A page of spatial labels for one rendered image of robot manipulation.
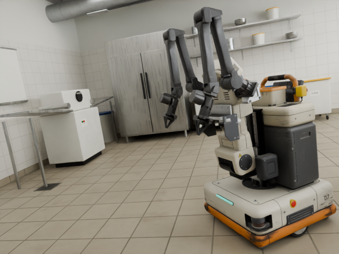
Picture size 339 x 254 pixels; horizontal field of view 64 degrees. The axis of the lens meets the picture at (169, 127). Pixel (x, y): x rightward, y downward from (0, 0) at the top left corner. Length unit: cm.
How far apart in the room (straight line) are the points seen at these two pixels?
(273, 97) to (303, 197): 65
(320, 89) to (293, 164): 386
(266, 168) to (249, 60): 443
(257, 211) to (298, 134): 53
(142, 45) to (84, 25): 194
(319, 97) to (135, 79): 338
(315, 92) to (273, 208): 403
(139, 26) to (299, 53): 337
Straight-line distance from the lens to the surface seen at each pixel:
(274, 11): 593
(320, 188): 201
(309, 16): 631
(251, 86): 158
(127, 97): 543
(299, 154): 186
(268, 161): 178
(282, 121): 178
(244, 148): 176
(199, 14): 148
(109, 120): 615
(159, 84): 523
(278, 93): 192
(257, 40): 582
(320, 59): 629
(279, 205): 178
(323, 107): 565
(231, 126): 166
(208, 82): 144
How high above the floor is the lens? 105
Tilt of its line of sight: 9 degrees down
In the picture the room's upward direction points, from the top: 9 degrees counter-clockwise
